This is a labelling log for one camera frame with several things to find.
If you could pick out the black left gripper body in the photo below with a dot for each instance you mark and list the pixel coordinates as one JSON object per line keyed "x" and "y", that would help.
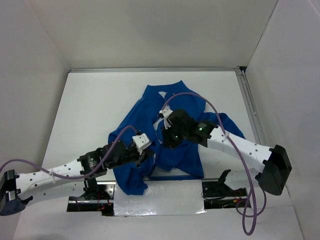
{"x": 130, "y": 155}

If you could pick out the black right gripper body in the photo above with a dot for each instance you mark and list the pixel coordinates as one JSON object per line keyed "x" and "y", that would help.
{"x": 175, "y": 136}

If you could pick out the blue jacket white lining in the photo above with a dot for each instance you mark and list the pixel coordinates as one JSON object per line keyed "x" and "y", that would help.
{"x": 144, "y": 117}

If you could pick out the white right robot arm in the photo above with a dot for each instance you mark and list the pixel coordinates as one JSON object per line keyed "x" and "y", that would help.
{"x": 268, "y": 167}

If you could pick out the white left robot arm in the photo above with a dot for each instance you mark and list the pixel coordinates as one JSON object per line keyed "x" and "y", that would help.
{"x": 76, "y": 179}

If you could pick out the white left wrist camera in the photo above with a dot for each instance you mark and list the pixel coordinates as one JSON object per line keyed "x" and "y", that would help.
{"x": 141, "y": 142}

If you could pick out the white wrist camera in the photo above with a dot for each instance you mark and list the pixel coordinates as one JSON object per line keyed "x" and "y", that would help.
{"x": 141, "y": 142}
{"x": 164, "y": 114}

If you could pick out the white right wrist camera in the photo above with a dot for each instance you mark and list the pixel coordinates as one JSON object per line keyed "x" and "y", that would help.
{"x": 164, "y": 114}

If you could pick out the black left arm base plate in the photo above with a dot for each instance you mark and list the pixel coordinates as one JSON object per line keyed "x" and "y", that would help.
{"x": 94, "y": 190}

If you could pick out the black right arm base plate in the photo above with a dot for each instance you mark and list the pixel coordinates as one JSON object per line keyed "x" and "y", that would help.
{"x": 212, "y": 189}

